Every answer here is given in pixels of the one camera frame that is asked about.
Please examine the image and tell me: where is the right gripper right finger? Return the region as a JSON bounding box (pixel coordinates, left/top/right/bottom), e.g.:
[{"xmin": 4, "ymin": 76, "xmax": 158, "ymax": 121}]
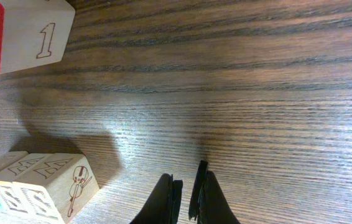
[{"xmin": 188, "ymin": 160, "xmax": 240, "ymax": 224}]

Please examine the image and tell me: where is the yellow S block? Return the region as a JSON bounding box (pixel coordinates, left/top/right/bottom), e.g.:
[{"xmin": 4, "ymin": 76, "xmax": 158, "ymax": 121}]
[{"xmin": 0, "ymin": 151, "xmax": 52, "ymax": 215}]

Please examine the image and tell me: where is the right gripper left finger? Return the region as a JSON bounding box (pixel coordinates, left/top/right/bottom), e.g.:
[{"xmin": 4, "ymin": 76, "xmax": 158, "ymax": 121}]
[{"xmin": 131, "ymin": 174, "xmax": 183, "ymax": 224}]

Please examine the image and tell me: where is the red V block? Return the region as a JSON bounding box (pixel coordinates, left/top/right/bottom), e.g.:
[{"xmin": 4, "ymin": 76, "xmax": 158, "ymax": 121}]
[{"xmin": 0, "ymin": 0, "xmax": 76, "ymax": 74}]

